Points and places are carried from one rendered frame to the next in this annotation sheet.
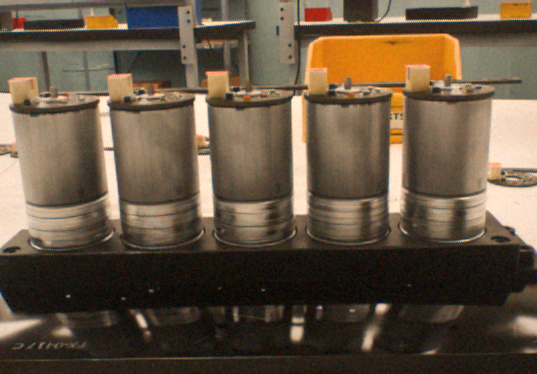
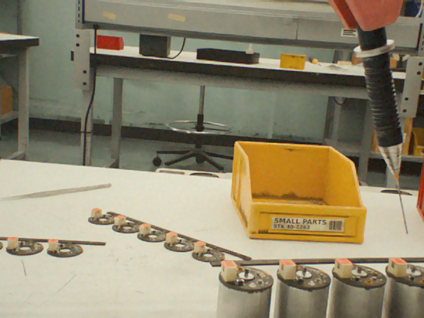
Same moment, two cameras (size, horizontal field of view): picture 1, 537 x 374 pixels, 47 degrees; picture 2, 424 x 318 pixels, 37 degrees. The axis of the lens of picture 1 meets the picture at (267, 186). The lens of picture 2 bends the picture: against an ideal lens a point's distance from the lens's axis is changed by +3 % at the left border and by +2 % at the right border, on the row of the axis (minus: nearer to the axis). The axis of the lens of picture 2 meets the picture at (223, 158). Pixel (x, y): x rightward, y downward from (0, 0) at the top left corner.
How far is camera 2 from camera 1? 0.20 m
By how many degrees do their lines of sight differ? 19
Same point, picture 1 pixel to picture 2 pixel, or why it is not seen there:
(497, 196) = not seen: outside the picture
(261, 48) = (34, 60)
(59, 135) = (261, 304)
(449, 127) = not seen: outside the picture
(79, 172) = not seen: outside the picture
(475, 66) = (244, 98)
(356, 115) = not seen: outside the picture
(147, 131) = (314, 302)
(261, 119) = (377, 294)
